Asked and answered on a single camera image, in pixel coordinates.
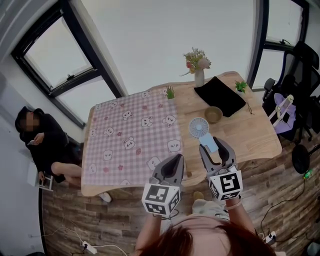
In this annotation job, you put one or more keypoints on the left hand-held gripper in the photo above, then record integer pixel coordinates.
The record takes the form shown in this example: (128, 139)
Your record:
(160, 195)

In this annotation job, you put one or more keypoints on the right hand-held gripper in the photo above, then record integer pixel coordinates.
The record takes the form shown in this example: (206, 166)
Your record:
(226, 185)

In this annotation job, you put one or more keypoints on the light blue handheld fan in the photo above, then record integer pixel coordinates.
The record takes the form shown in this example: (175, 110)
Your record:
(198, 127)

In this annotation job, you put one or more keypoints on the person's left forearm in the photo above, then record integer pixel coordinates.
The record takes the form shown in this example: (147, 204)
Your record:
(147, 230)

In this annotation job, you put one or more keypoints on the person's right forearm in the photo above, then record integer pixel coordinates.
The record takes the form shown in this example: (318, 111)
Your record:
(240, 217)

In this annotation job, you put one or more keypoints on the low wooden table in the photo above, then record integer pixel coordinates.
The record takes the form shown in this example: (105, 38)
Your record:
(245, 140)

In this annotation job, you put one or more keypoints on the tan slipper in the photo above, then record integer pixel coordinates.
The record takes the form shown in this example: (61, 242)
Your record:
(198, 195)

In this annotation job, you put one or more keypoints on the olive brown bowl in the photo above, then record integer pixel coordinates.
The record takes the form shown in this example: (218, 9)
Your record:
(213, 115)

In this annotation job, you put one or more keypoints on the pink wrist band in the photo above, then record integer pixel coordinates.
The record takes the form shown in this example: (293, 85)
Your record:
(233, 205)

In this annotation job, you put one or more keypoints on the person's beige trousers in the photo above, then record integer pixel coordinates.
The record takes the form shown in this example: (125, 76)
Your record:
(207, 207)

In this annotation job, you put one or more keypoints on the pink checked bear tablecloth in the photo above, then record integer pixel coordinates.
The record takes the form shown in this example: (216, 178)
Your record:
(130, 125)

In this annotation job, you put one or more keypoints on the small potted grass plant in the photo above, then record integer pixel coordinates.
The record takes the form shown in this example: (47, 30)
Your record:
(170, 94)

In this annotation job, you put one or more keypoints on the white slipper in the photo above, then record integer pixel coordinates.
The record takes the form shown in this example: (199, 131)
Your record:
(105, 197)

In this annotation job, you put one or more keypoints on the small potted leafy plant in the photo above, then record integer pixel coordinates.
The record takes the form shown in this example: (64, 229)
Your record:
(241, 86)

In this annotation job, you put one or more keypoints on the white vase with flowers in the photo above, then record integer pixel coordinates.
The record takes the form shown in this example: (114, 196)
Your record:
(199, 78)

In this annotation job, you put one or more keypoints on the green bottle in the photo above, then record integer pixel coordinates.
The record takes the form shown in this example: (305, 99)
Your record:
(308, 173)

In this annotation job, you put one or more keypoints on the white power adapter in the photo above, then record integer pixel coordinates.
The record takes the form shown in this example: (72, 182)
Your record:
(269, 238)

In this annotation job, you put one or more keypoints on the white power strip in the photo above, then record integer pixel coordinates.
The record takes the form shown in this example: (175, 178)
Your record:
(89, 248)

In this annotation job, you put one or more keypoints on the black office chair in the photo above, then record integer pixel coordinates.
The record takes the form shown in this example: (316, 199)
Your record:
(300, 75)

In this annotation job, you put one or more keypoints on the white framed tablet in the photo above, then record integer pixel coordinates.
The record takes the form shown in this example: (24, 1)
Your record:
(46, 183)

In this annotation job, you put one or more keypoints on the black-framed window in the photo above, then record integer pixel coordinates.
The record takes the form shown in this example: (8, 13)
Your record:
(175, 30)

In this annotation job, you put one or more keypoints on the white flat box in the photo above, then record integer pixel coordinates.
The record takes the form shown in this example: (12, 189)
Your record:
(33, 173)

